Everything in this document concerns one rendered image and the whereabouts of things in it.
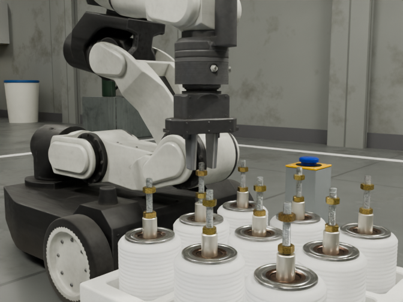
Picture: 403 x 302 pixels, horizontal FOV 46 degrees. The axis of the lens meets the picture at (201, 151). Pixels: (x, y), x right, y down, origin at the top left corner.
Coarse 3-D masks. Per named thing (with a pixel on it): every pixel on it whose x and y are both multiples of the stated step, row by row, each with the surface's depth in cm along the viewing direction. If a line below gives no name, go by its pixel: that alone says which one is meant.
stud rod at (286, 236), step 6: (288, 204) 54; (288, 210) 54; (282, 222) 55; (288, 222) 54; (282, 228) 55; (288, 228) 54; (282, 234) 55; (288, 234) 54; (282, 240) 55; (288, 240) 55
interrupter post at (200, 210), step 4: (196, 204) 79; (200, 204) 78; (196, 208) 79; (200, 208) 78; (204, 208) 79; (196, 212) 79; (200, 212) 79; (204, 212) 79; (196, 216) 79; (200, 216) 79; (204, 216) 79; (196, 220) 79; (200, 220) 79; (204, 220) 79
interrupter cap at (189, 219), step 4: (180, 216) 80; (184, 216) 81; (188, 216) 81; (192, 216) 81; (216, 216) 81; (220, 216) 81; (180, 220) 79; (184, 220) 79; (188, 220) 79; (192, 220) 80; (216, 220) 79; (220, 220) 78; (188, 224) 77; (192, 224) 76; (196, 224) 76; (200, 224) 76; (204, 224) 76; (216, 224) 77
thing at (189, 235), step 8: (176, 224) 78; (184, 224) 77; (224, 224) 78; (176, 232) 78; (184, 232) 76; (192, 232) 75; (200, 232) 75; (224, 232) 77; (184, 240) 76; (192, 240) 76; (200, 240) 75; (224, 240) 77
